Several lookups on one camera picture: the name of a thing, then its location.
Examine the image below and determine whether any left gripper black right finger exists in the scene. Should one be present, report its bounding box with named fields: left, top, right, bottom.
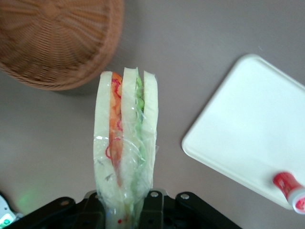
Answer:
left=140, top=189, right=242, bottom=229

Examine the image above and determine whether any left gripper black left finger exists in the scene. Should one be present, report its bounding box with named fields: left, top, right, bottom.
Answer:
left=9, top=190, right=108, bottom=229

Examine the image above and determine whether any triangle sandwich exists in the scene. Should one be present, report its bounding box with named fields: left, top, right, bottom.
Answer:
left=92, top=66, right=160, bottom=229

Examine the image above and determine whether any beige plastic tray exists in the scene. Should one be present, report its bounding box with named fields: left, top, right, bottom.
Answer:
left=181, top=53, right=305, bottom=211

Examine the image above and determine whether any round brown wicker basket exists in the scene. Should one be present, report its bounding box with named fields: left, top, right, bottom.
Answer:
left=0, top=0, right=125, bottom=92

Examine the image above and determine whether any red white yogurt cup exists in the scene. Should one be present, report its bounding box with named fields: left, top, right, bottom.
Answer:
left=272, top=170, right=305, bottom=214

